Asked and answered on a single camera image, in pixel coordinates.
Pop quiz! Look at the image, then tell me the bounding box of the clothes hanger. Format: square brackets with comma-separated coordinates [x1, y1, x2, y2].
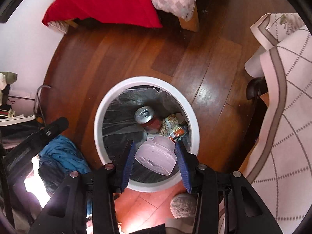
[34, 85, 52, 128]

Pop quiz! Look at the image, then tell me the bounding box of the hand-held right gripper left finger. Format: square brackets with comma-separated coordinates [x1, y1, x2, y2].
[29, 140, 136, 234]

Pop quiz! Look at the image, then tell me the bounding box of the blue garment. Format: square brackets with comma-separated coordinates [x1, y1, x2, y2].
[38, 135, 92, 176]

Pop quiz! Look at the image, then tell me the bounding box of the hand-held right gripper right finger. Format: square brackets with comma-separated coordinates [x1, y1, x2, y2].
[175, 141, 284, 234]

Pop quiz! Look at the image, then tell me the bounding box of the white round trash bin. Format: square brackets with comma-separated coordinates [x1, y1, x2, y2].
[94, 77, 200, 192]

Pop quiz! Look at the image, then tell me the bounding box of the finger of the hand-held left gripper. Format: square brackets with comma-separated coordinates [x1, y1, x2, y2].
[4, 116, 69, 176]

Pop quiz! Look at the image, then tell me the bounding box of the red blanket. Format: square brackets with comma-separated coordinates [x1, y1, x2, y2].
[42, 0, 163, 29]

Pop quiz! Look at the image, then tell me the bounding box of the orange noodle snack packet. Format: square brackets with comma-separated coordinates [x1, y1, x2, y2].
[160, 114, 187, 141]

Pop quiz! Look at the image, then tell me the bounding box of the red soda can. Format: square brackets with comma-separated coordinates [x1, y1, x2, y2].
[134, 106, 163, 135]

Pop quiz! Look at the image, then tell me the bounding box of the black bin bag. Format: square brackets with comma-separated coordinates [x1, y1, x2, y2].
[102, 86, 190, 182]

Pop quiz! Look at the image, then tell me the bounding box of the grey fuzzy slipper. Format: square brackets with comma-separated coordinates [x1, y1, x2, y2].
[170, 194, 198, 219]

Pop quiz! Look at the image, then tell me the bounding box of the white and pink box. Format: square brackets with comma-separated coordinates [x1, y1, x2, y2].
[135, 136, 177, 176]

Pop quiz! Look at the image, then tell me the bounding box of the table with patterned tablecloth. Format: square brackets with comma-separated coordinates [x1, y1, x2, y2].
[218, 13, 312, 234]

